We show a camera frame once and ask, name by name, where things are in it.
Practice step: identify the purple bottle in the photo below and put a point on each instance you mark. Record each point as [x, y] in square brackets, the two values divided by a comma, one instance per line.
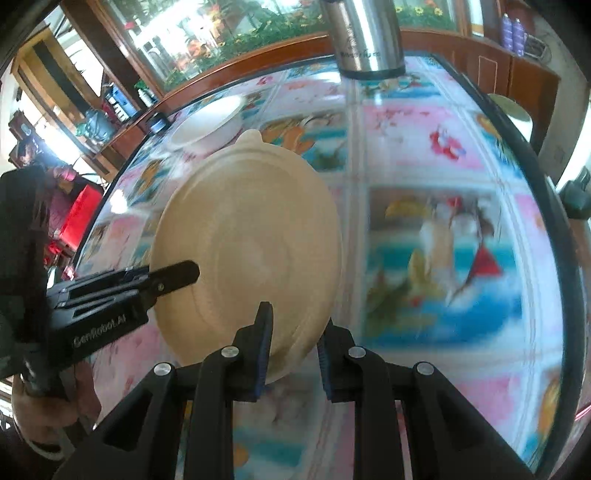
[507, 30]
[518, 34]

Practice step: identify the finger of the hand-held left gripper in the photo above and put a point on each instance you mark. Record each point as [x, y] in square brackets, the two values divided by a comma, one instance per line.
[106, 281]
[175, 277]

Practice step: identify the red shopping bag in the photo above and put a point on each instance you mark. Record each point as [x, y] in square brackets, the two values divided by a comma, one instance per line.
[81, 217]

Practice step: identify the cream round plate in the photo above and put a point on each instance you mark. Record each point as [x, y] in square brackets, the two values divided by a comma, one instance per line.
[249, 240]

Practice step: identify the printed fruit tablecloth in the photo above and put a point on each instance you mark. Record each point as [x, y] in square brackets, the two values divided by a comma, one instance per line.
[415, 138]

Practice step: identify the grey-blue kettle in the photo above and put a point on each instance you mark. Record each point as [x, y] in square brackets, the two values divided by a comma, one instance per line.
[94, 124]

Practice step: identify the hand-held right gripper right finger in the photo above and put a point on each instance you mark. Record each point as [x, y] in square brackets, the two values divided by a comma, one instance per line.
[325, 369]

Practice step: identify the stainless steel thermos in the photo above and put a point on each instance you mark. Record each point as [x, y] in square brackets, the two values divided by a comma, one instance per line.
[364, 37]

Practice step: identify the person's left hand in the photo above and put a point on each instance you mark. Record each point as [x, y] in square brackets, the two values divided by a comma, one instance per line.
[51, 415]

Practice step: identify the floral glass panel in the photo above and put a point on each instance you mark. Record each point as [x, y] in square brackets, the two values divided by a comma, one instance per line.
[207, 41]

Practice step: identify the white bowl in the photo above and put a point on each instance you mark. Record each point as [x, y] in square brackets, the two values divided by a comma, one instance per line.
[207, 124]

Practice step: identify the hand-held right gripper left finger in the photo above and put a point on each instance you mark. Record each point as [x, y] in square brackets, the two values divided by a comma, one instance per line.
[264, 341]

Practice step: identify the dark green object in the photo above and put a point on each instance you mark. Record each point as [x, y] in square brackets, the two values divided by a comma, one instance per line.
[575, 198]

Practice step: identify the pale round stool seat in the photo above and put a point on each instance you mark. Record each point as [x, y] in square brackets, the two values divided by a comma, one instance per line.
[508, 108]

